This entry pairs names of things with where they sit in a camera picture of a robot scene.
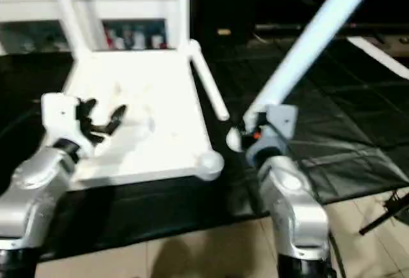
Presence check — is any white plastic table top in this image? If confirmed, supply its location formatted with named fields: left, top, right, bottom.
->
left=61, top=48, right=226, bottom=189

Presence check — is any white plastic table leg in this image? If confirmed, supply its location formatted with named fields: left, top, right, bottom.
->
left=176, top=0, right=192, bottom=52
left=227, top=0, right=384, bottom=154
left=185, top=40, right=231, bottom=122
left=50, top=0, right=93, bottom=61

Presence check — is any black work mat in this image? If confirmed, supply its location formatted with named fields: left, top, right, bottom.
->
left=0, top=35, right=409, bottom=259

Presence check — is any red bottle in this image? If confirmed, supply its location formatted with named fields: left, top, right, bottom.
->
left=105, top=27, right=119, bottom=50

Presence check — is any white bottle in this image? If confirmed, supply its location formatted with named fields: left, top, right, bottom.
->
left=123, top=29, right=136, bottom=49

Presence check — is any black stand foot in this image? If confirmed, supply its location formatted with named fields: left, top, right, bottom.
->
left=358, top=189, right=409, bottom=235

